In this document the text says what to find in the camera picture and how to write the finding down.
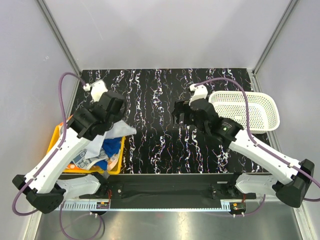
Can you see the pink white towel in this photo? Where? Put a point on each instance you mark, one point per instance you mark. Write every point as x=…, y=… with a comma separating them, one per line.
x=112, y=163

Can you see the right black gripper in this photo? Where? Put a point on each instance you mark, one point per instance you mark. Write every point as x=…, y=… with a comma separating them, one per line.
x=179, y=108

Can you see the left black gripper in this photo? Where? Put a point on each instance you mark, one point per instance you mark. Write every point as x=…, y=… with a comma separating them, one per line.
x=119, y=114

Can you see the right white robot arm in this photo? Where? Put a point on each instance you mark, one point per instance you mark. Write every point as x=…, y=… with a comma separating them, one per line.
x=290, y=178

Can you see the white slotted cable duct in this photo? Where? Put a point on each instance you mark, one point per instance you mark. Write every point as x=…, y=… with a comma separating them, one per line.
x=85, y=205

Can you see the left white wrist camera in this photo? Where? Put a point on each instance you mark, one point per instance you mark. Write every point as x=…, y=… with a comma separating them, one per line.
x=96, y=89

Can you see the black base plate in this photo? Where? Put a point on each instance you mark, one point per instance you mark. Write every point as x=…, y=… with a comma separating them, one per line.
x=190, y=191

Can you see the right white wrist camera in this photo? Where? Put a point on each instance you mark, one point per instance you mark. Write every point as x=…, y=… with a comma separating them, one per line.
x=199, y=92

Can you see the blue patterned grey towel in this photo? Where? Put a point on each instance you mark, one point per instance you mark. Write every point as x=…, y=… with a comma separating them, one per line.
x=87, y=163

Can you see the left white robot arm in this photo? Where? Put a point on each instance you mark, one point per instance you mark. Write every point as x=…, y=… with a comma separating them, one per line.
x=42, y=187

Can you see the yellow plastic bin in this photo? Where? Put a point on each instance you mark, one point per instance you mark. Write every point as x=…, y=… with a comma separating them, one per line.
x=98, y=169

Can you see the orange towel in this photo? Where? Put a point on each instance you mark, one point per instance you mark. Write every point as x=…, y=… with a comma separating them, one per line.
x=74, y=167

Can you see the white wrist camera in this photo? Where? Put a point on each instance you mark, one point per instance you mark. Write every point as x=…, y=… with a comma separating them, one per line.
x=96, y=89
x=199, y=92

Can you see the white perforated basket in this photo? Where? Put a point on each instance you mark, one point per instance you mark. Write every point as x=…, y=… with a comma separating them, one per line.
x=263, y=112

